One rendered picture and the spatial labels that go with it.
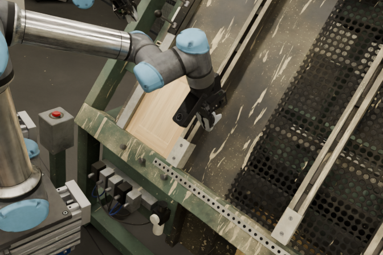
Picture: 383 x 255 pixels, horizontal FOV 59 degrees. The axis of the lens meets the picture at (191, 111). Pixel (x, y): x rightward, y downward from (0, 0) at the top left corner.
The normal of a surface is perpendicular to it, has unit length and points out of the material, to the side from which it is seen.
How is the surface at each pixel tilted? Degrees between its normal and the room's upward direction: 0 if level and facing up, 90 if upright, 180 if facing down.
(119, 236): 0
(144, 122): 56
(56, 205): 0
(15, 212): 97
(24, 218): 97
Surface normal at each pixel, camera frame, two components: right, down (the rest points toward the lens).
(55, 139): 0.77, 0.45
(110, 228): 0.18, -0.84
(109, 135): -0.41, -0.21
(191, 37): -0.18, -0.64
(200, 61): 0.47, 0.61
